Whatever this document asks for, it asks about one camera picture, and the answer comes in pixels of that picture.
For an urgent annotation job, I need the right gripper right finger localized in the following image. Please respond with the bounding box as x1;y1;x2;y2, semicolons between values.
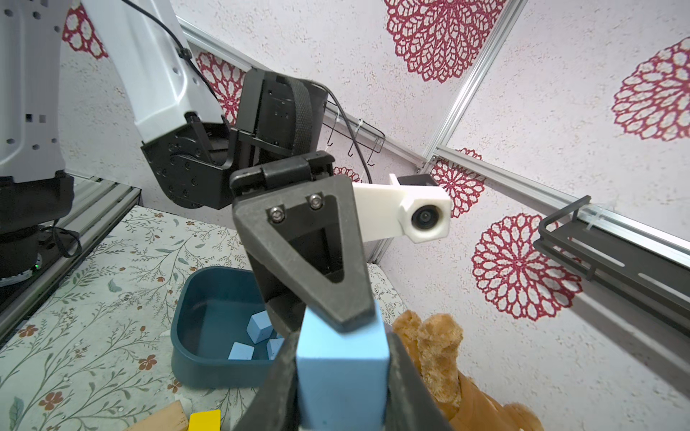
385;332;452;431

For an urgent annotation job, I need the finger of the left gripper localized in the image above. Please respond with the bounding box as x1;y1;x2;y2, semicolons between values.
232;174;377;333

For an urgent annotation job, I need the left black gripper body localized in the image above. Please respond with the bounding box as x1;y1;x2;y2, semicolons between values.
228;150;378;335

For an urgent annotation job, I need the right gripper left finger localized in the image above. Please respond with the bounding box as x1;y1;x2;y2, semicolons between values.
234;332;300;431

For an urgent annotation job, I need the blue block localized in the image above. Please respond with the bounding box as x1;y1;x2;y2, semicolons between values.
296;309;390;430
227;342;255;361

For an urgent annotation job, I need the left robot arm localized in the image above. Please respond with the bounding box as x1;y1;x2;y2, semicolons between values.
1;1;376;332

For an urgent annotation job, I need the yellow cube near bin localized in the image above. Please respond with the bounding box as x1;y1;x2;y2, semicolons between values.
188;409;222;431

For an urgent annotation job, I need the brown plush dog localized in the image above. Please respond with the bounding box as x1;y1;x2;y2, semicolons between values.
393;310;544;430

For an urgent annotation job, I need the blue block in bin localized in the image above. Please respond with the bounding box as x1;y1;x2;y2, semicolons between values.
227;342;255;361

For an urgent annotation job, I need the blue cube in bin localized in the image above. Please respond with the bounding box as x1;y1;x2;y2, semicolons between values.
246;311;274;344

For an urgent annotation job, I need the teal plastic bin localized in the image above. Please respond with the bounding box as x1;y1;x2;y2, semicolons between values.
171;266;283;389

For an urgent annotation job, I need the tan wooden block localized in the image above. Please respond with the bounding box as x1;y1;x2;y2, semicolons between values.
126;400;189;431

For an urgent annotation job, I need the black wire basket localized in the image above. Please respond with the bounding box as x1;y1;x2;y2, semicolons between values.
323;100;387;167

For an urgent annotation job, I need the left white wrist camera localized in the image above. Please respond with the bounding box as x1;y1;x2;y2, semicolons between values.
352;174;452;244

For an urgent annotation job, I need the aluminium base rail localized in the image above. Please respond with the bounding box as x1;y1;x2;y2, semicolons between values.
1;174;141;344

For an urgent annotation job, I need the grey wall shelf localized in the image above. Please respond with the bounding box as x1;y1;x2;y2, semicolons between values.
534;196;689;336

